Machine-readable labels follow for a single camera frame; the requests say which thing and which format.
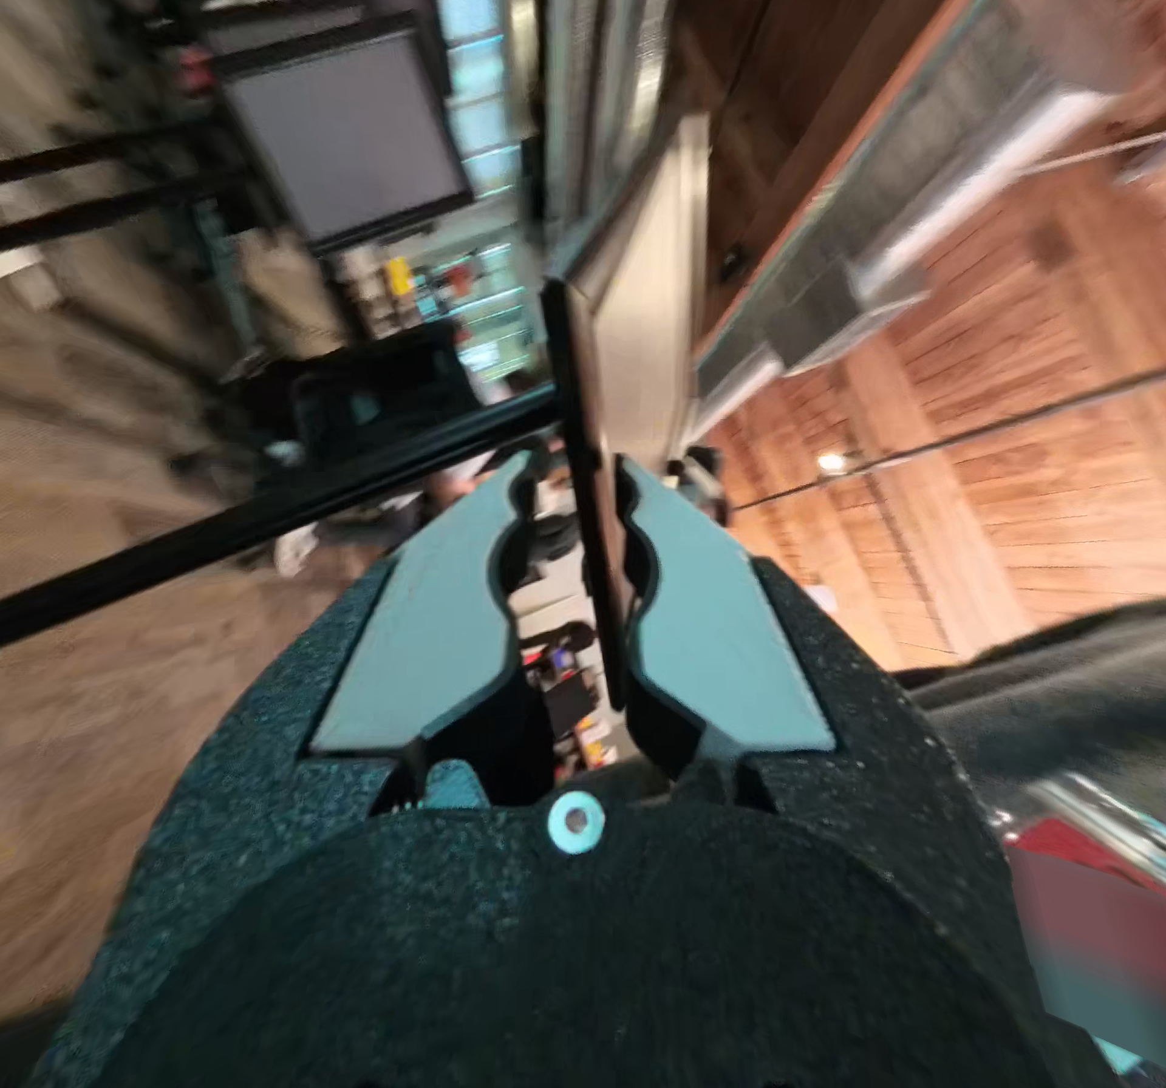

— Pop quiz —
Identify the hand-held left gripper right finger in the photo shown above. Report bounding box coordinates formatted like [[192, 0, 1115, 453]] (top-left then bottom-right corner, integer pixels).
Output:
[[618, 456, 838, 782]]

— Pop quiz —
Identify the group of floor sign stands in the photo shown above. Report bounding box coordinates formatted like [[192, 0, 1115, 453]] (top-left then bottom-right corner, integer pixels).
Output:
[[0, 0, 476, 255]]

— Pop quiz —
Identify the black snap frame sign stand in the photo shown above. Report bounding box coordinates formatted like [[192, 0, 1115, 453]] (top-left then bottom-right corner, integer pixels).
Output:
[[0, 276, 636, 714]]

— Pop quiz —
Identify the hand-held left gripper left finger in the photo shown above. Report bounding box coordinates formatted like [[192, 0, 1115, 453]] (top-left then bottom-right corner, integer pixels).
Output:
[[308, 451, 541, 758]]

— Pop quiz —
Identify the person's right forearm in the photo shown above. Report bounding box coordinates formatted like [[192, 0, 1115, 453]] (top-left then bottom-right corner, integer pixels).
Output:
[[898, 599, 1166, 799]]

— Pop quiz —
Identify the metal ceiling duct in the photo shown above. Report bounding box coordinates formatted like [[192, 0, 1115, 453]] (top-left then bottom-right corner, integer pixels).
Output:
[[692, 0, 1166, 397]]

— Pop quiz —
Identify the red box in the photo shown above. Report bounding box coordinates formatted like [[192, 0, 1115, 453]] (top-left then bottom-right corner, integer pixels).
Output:
[[1001, 817, 1166, 1018]]

